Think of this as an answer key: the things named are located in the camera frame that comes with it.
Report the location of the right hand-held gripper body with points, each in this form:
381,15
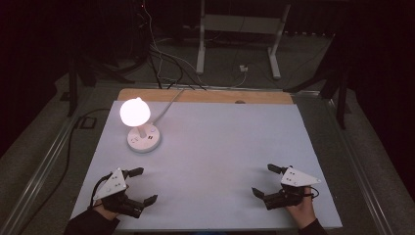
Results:
297,178

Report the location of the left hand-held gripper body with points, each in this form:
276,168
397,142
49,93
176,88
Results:
112,186

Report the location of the white desk lamp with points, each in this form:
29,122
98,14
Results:
135,112

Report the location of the person's left hand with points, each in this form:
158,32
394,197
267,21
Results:
106,212

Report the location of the person's right hand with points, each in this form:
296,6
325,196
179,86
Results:
303,213

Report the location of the white table mat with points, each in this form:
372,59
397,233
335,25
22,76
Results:
212,156

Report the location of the black floor socket box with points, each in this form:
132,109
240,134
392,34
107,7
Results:
87,122

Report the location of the black metal stand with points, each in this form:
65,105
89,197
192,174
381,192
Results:
341,101
73,91

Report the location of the white plug adapter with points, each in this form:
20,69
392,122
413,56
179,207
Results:
243,68

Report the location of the aluminium floor rail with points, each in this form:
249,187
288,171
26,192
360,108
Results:
359,163
39,176

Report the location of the grey metal desk frame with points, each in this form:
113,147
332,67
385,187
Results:
241,23

